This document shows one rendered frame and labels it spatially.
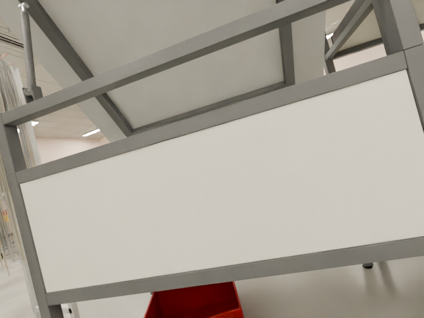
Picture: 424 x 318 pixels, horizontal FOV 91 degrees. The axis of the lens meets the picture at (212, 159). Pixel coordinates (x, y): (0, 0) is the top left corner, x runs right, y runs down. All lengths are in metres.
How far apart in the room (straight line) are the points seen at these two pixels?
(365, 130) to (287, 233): 0.30
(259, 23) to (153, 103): 0.68
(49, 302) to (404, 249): 0.99
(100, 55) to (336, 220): 1.04
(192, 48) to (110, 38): 0.52
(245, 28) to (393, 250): 0.61
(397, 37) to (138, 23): 0.82
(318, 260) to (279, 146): 0.29
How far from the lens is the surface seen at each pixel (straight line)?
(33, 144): 1.43
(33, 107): 0.86
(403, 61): 0.64
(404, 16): 0.67
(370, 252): 0.63
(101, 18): 1.05
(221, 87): 1.06
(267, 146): 0.53
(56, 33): 1.11
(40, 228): 0.88
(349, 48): 1.32
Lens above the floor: 0.67
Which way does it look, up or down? 1 degrees up
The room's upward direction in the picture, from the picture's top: 15 degrees counter-clockwise
